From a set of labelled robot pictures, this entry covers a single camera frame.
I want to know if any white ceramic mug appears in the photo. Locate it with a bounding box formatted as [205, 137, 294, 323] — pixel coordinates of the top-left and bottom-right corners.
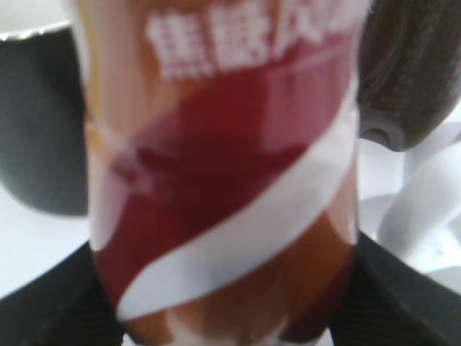
[377, 122, 460, 272]

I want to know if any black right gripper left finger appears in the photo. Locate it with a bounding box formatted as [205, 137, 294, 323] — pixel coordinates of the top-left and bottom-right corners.
[1, 244, 124, 346]

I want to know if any cola bottle red label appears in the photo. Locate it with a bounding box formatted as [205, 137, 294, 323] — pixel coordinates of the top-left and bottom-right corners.
[357, 1, 460, 151]

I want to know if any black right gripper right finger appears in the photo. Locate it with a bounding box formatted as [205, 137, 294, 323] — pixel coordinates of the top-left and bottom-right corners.
[329, 234, 460, 346]

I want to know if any black straight mug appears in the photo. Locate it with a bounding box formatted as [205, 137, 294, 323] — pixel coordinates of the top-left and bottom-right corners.
[1, 24, 87, 216]

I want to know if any brown Nescafe coffee bottle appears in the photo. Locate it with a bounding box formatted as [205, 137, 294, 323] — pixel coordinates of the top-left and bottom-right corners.
[70, 1, 370, 345]

